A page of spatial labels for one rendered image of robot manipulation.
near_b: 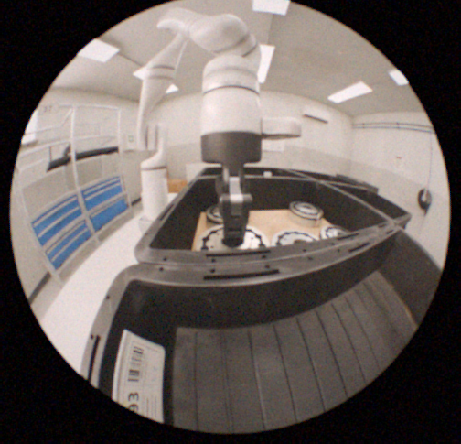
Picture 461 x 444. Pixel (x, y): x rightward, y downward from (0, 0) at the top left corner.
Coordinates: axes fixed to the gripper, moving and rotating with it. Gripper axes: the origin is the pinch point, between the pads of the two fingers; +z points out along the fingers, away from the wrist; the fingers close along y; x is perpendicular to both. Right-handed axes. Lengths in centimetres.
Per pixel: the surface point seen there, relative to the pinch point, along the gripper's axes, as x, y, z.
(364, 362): 14.3, 24.9, 4.4
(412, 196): 349, -32, -12
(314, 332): 8.7, 16.0, 4.4
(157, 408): -6.8, 23.0, 0.5
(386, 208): 70, -5, -1
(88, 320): -38.2, 18.4, 17.0
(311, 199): 28.1, -17.7, 0.9
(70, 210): -176, -53, 13
